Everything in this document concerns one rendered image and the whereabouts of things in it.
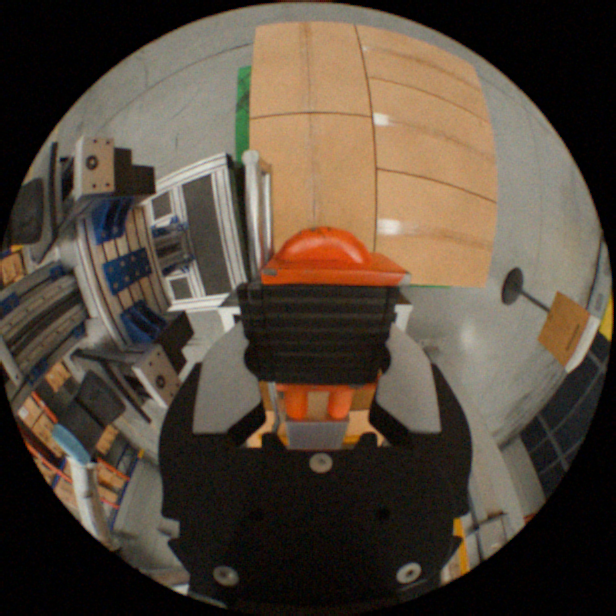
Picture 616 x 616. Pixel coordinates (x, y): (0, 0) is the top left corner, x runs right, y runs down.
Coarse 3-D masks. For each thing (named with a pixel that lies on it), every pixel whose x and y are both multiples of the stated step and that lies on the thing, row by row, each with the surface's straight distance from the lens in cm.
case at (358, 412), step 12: (252, 372) 54; (264, 384) 51; (264, 396) 48; (360, 396) 48; (372, 396) 49; (360, 408) 46; (360, 420) 49; (348, 432) 54; (360, 432) 56; (252, 444) 66
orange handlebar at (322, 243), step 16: (288, 240) 11; (304, 240) 10; (320, 240) 10; (336, 240) 10; (352, 240) 11; (288, 256) 10; (304, 256) 10; (320, 256) 10; (336, 256) 10; (352, 256) 10; (368, 256) 11; (288, 400) 17; (304, 400) 18; (336, 400) 17; (336, 416) 19
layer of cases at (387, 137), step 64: (256, 64) 93; (320, 64) 89; (384, 64) 97; (448, 64) 123; (256, 128) 74; (320, 128) 71; (384, 128) 76; (448, 128) 92; (320, 192) 65; (384, 192) 69; (448, 192) 83; (448, 256) 84
